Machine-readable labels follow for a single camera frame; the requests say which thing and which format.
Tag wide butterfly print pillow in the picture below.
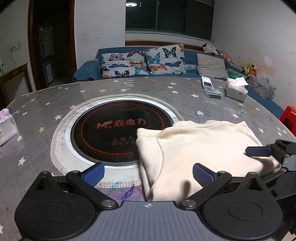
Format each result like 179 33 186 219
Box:
100 50 149 78

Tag red plastic stool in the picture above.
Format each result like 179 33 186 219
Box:
280 105 296 136

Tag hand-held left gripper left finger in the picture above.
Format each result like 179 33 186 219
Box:
35 162 117 211

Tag white paper slip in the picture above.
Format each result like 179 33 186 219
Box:
233 77 248 87

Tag wooden side table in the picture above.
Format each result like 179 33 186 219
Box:
0 63 33 106

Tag blue framed cabinet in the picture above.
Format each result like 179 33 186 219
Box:
41 55 54 86

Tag clear box of coloured items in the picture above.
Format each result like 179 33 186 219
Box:
203 87 223 99

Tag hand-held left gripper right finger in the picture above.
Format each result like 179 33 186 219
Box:
180 163 264 211

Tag black and white plush toy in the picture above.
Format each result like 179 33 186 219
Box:
202 44 219 55

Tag wooden wall trim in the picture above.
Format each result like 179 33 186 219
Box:
125 40 204 50

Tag pink and orange plush toys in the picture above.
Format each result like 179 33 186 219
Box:
218 51 232 62

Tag square butterfly print pillow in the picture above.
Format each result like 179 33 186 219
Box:
144 44 187 75

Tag white and pink tissue box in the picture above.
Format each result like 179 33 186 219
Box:
225 77 248 102

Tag grey star-patterned tablecloth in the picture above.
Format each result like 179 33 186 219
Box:
0 76 296 241

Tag blue corner sofa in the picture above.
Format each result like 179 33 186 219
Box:
72 45 284 117

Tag round black induction cooktop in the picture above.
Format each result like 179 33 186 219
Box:
70 101 174 166

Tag clear plastic storage bin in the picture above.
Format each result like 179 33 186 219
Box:
248 74 277 100

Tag plain beige pillow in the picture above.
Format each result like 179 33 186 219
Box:
196 53 229 79

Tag white remote control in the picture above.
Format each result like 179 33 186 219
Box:
201 76 213 89

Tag dark wooden door frame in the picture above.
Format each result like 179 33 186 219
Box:
28 0 78 92

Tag dark window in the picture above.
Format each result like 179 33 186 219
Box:
125 0 214 40

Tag white soft tissue pack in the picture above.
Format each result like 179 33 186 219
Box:
0 108 18 146

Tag cream fleece sweatshirt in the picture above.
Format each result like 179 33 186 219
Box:
136 120 281 202

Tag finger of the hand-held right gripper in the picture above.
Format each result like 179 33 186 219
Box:
262 167 290 186
245 139 296 165

